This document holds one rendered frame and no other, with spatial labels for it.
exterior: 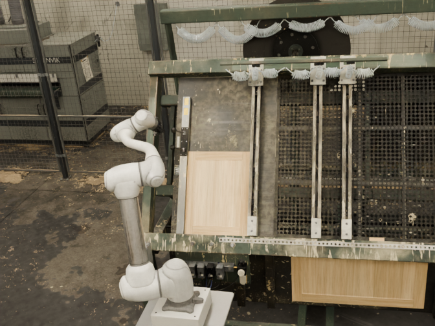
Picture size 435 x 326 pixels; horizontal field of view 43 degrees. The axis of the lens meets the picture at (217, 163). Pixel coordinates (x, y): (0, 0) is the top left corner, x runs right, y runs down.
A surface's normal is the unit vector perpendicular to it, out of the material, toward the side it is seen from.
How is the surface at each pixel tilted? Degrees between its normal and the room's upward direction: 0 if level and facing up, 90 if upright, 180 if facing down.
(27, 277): 0
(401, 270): 90
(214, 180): 56
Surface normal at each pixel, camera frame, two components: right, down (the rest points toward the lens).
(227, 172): -0.20, -0.15
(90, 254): -0.08, -0.90
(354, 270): -0.19, 0.43
